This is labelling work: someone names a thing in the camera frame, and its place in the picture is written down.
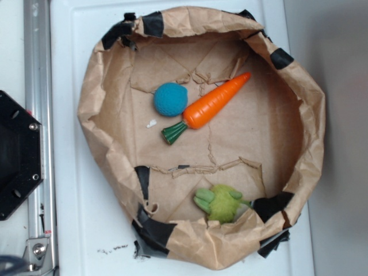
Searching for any blue knitted ball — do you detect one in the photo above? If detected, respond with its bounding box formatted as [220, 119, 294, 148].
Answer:
[154, 83, 188, 117]

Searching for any brown paper bag basin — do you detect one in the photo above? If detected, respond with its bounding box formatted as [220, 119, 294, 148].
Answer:
[78, 6, 325, 270]

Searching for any orange plastic toy carrot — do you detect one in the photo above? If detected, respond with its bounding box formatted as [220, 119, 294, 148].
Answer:
[162, 72, 251, 145]

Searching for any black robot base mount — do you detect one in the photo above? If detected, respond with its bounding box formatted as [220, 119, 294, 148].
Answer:
[1, 91, 43, 221]

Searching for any aluminium extrusion rail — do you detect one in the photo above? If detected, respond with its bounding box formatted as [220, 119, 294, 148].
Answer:
[24, 1, 59, 275]

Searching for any small white crumb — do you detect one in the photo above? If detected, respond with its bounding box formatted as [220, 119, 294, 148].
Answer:
[146, 120, 157, 128]

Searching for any metal corner bracket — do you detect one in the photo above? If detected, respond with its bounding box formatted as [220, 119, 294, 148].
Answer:
[23, 237, 52, 275]

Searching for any green fuzzy plush toy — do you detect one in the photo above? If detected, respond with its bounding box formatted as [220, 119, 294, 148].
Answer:
[193, 185, 252, 224]

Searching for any white plastic tray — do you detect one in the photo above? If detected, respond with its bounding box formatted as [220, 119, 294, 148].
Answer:
[49, 0, 316, 276]

